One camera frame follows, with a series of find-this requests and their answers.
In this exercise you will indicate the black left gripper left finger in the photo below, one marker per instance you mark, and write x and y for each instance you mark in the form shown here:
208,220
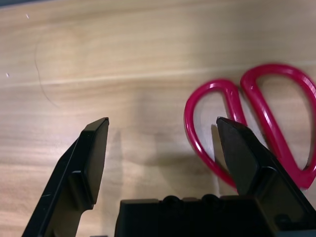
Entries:
74,177

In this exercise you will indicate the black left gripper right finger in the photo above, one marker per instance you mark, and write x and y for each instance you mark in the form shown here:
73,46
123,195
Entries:
247,160

